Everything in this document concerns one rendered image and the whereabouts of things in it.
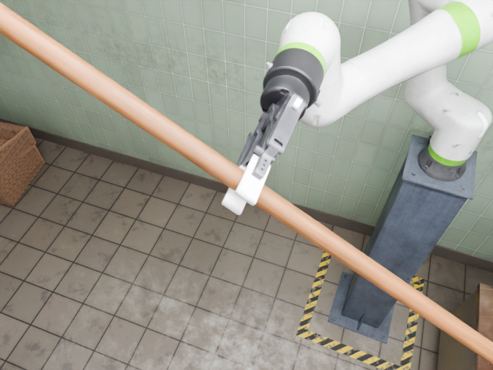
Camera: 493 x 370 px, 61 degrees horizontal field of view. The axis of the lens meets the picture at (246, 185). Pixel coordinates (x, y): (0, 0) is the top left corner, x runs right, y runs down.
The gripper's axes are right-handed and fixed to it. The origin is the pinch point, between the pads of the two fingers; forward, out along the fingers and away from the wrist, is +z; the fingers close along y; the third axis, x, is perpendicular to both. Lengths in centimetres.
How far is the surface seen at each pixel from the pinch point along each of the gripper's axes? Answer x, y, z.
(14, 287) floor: 30, 232, -17
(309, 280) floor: -105, 149, -79
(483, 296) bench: -134, 62, -68
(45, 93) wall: 84, 209, -123
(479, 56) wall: -68, 17, -123
